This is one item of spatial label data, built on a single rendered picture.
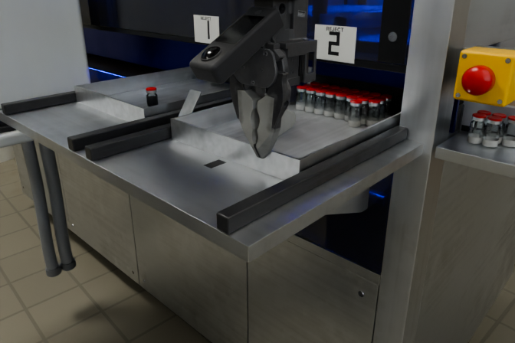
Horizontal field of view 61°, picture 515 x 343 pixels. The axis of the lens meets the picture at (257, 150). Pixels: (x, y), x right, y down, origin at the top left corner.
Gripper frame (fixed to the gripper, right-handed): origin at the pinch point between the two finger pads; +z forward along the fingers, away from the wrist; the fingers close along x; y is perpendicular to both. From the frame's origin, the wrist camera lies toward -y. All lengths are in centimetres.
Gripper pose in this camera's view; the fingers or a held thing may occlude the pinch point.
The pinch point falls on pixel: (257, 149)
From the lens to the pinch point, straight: 57.2
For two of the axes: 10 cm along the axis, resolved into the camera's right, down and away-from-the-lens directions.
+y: 6.8, -2.5, 6.8
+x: -7.3, -2.4, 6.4
